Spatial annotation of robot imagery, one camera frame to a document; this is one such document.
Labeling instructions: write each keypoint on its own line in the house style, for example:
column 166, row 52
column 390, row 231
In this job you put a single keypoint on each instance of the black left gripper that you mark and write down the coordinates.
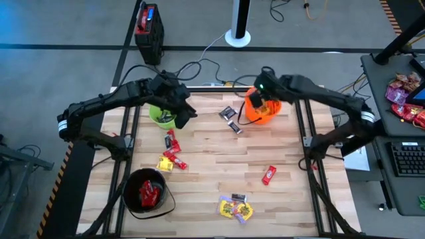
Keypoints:
column 169, row 91

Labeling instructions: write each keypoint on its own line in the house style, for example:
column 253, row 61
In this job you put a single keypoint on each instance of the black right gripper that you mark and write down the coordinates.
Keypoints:
column 267, row 83

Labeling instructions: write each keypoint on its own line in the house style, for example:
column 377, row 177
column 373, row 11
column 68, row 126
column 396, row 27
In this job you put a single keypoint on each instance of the yellow Sour Patch Kids pouch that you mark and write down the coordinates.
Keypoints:
column 165, row 164
column 226, row 207
column 265, row 111
column 245, row 211

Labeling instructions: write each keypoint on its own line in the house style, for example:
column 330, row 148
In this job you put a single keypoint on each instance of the red Kit Kat bar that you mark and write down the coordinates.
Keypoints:
column 179, row 162
column 269, row 176
column 147, row 186
column 144, row 199
column 154, row 196
column 172, row 132
column 172, row 151

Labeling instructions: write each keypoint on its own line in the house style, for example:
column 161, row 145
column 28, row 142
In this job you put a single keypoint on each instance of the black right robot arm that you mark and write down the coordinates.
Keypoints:
column 325, row 94

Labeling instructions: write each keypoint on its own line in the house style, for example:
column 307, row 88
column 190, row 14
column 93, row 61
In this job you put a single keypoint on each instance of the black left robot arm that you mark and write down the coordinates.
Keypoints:
column 109, row 99

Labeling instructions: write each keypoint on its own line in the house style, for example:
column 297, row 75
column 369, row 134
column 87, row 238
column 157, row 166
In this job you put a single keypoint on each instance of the purple candy wrapper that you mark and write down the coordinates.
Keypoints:
column 396, row 95

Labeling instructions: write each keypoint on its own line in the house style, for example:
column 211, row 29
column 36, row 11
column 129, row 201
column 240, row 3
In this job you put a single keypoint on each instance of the red candy wrapper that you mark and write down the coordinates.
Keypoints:
column 421, row 119
column 403, row 112

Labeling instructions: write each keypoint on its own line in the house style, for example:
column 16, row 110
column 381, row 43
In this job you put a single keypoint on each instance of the brown candy wrappers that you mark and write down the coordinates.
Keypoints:
column 410, row 79

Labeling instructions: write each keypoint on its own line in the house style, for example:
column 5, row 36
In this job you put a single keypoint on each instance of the orange pumpkin bucket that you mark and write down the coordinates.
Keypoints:
column 265, row 121

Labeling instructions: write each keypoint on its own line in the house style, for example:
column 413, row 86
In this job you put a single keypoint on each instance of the green plastic bucket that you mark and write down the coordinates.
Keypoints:
column 159, row 125

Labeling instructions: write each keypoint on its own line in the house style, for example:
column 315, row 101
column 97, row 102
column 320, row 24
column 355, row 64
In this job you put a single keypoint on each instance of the red black power station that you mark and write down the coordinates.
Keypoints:
column 149, row 36

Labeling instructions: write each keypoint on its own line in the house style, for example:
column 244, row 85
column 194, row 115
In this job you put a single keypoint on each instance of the black plastic bucket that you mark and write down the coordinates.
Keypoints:
column 131, row 200

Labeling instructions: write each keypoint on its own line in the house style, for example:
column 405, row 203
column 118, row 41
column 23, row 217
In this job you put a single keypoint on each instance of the black desk beam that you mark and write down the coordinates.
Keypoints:
column 353, row 146

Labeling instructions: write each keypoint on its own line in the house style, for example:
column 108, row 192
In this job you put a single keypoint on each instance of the white paper sheet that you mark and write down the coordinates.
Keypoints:
column 358, row 162

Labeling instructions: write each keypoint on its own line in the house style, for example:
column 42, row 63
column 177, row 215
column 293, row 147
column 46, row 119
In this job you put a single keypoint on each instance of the black hazard-striped platform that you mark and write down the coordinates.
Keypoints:
column 69, row 206

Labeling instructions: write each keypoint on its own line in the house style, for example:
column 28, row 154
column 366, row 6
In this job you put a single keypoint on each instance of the black stand pole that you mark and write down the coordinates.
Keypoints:
column 398, row 41

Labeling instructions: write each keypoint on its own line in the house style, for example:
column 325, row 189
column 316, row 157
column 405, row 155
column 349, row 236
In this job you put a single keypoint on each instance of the black tablet blue screen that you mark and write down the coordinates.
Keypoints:
column 419, row 96

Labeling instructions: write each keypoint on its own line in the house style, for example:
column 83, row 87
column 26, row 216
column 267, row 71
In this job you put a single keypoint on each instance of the black keyboard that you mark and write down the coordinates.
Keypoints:
column 408, row 161

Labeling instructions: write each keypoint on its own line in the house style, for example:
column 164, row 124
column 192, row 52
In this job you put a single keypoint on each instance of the dark grey desk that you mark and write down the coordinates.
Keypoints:
column 405, row 192

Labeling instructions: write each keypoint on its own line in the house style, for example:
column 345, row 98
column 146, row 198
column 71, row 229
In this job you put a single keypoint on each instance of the small green object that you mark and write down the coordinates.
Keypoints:
column 422, row 202

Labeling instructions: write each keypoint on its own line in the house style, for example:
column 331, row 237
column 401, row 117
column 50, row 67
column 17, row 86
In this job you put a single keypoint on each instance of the white pedestal stand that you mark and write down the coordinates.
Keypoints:
column 237, row 38

